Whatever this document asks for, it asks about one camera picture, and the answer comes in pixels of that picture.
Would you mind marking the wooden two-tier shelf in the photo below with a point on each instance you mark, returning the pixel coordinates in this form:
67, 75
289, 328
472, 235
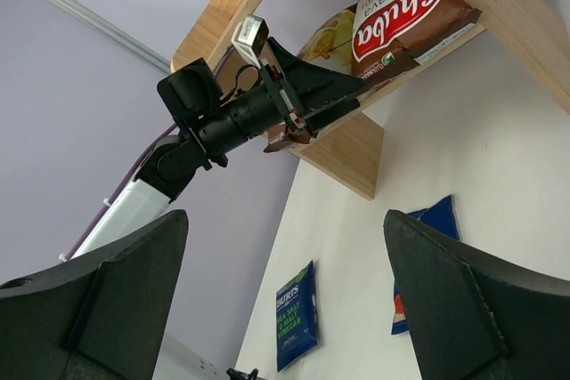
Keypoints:
349, 150

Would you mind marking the blue Burts sea salt vinegar bag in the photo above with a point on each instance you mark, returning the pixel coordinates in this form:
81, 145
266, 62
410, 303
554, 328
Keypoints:
297, 327

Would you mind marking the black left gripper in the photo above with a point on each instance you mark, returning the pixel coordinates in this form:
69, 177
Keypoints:
283, 92

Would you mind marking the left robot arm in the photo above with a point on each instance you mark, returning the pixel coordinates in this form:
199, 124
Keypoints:
211, 123

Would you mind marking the Chuba cassava chips bag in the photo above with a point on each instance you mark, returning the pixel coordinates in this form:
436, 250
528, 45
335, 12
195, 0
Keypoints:
392, 37
329, 47

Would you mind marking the left aluminium frame post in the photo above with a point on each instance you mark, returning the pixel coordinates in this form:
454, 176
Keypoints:
103, 27

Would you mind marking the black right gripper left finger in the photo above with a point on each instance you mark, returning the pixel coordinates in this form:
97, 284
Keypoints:
101, 315

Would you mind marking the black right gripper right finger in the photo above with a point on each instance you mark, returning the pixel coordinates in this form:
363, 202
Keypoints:
476, 316

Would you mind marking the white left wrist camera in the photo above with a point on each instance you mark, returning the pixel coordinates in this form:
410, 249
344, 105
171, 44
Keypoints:
248, 39

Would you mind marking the blue Burts spicy chilli bag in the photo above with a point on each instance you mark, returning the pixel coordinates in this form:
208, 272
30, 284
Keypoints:
441, 218

